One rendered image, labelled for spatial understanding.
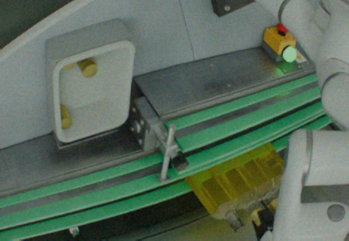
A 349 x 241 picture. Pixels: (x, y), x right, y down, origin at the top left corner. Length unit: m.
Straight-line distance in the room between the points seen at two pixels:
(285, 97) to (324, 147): 0.54
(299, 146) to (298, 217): 0.11
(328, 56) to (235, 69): 0.46
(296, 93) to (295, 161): 0.58
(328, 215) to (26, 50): 0.65
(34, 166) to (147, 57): 0.37
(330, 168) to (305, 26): 0.34
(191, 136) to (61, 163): 0.29
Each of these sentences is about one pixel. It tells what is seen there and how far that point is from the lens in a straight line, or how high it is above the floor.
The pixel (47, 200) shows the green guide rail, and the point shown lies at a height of 0.92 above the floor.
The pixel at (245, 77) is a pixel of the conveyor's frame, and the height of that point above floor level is 0.85.
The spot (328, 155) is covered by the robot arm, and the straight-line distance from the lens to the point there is 0.61.
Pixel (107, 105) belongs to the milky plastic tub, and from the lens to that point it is 1.02.
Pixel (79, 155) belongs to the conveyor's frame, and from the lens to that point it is 1.01.
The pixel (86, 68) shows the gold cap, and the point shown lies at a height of 0.81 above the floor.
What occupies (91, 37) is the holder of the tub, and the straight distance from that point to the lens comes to 0.87.
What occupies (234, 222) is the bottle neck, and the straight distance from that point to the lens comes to 1.01.
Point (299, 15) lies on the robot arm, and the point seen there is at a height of 0.98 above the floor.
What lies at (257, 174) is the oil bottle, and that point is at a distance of 1.09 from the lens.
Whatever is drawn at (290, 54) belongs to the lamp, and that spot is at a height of 0.85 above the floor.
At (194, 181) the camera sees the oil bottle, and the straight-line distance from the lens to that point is 1.06.
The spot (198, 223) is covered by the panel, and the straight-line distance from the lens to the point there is 1.15.
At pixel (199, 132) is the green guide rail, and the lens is 0.98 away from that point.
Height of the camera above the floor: 1.45
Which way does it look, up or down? 35 degrees down
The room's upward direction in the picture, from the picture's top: 144 degrees clockwise
